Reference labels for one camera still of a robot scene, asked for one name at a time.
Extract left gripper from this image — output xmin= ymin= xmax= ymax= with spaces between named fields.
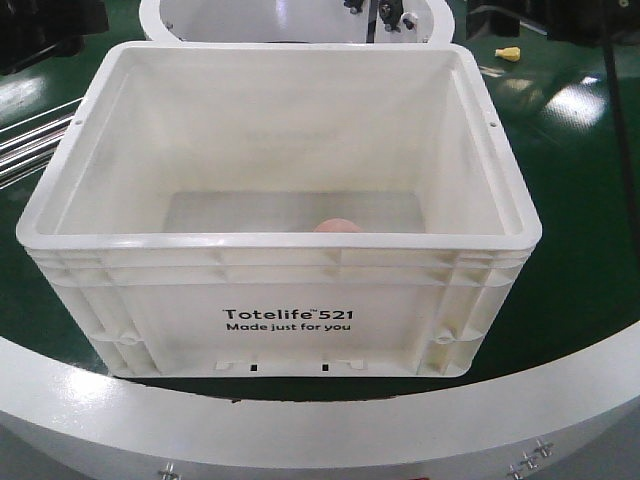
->
xmin=1 ymin=0 xmax=109 ymax=76

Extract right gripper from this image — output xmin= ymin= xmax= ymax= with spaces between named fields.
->
xmin=467 ymin=0 xmax=639 ymax=47

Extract white plastic tote crate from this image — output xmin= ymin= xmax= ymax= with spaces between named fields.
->
xmin=16 ymin=41 xmax=542 ymax=378

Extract pink plush football toy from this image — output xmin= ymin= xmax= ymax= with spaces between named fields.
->
xmin=314 ymin=218 xmax=362 ymax=233

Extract small yellow plush toy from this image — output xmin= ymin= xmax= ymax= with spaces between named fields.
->
xmin=494 ymin=46 xmax=521 ymax=63

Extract metal roller rods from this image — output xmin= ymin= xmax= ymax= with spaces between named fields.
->
xmin=1 ymin=98 xmax=82 ymax=189

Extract white outer table rim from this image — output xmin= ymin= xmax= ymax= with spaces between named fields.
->
xmin=1 ymin=326 xmax=639 ymax=479

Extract black cable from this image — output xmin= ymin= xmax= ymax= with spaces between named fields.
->
xmin=602 ymin=42 xmax=639 ymax=211

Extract black bearing mount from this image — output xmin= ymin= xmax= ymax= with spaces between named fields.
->
xmin=343 ymin=0 xmax=418 ymax=32

